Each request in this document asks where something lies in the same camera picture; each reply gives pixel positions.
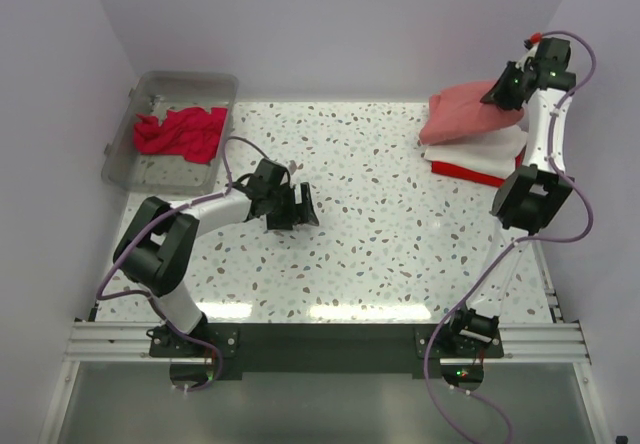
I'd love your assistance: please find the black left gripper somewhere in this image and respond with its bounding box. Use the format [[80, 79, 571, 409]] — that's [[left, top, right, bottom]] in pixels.
[[266, 183, 317, 231]]

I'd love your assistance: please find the salmon pink t shirt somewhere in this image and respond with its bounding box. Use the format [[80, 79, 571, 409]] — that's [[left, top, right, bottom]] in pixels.
[[419, 80, 525, 145]]

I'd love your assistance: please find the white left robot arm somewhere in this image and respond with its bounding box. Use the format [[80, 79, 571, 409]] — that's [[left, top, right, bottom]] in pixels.
[[113, 158, 319, 356]]

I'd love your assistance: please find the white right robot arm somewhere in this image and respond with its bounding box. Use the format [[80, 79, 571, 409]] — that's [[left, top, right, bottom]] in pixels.
[[441, 34, 576, 357]]

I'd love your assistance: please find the folded white t shirt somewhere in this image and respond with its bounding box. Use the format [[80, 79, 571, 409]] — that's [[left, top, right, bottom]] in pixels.
[[424, 125, 528, 178]]

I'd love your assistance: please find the folded red t shirt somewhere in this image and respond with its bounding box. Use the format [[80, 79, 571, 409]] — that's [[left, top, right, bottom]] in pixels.
[[427, 151, 524, 188]]

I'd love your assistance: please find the crumpled red t shirt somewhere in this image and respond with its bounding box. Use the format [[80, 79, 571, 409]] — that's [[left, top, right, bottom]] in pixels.
[[133, 107, 228, 164]]

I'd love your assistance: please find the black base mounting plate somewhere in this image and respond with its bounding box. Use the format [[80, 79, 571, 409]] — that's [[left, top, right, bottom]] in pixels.
[[149, 321, 504, 382]]

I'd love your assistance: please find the clear plastic bin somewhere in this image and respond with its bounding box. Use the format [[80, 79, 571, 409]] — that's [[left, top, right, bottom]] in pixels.
[[101, 71, 238, 196]]

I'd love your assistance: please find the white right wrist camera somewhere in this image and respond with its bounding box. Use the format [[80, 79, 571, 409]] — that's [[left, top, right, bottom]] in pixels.
[[519, 33, 543, 70]]

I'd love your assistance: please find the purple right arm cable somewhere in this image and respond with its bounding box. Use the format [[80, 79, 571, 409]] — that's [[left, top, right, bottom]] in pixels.
[[422, 30, 599, 444]]

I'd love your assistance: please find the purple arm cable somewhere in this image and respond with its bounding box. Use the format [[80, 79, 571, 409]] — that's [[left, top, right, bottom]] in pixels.
[[422, 30, 599, 444], [94, 136, 266, 395]]

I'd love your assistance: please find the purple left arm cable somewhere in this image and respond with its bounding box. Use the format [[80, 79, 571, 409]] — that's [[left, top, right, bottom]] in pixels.
[[94, 136, 266, 395]]

